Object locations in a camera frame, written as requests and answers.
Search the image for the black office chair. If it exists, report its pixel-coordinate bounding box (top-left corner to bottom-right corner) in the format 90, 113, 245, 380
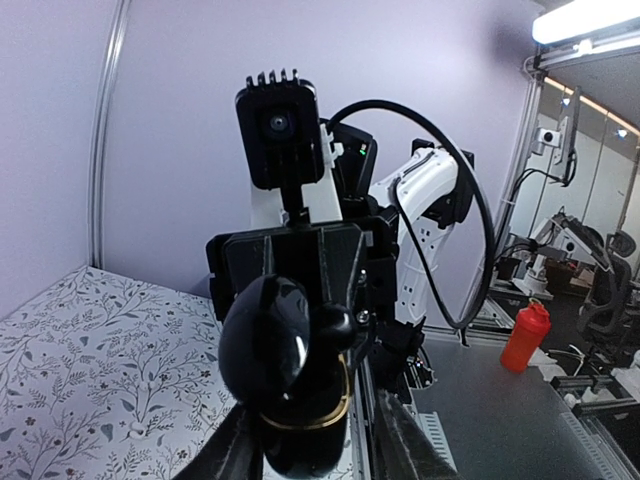
577, 230, 639, 366

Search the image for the floral patterned table mat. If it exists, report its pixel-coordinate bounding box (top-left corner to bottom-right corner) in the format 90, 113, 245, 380
1, 267, 234, 479

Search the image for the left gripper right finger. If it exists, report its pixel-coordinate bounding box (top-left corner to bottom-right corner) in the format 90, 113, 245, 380
374, 389, 458, 479

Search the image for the ceiling light tube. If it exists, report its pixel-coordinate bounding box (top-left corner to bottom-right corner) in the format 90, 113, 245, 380
531, 0, 639, 45

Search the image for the black charging case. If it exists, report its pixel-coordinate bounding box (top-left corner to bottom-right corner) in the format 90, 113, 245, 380
218, 274, 356, 479

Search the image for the right aluminium frame post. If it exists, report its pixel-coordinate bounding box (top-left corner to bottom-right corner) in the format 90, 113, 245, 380
87, 0, 132, 268

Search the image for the white earbud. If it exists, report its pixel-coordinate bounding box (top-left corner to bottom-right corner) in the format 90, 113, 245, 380
129, 421, 146, 440

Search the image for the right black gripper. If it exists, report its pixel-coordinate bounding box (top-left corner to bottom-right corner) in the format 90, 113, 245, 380
206, 219, 399, 360

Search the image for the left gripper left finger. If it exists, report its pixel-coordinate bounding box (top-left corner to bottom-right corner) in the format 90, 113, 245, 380
174, 404, 263, 480

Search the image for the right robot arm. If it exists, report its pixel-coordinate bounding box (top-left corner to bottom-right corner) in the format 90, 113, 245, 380
206, 100, 495, 401

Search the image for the red plastic bottle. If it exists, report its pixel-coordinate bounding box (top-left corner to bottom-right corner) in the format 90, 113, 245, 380
500, 298, 551, 373

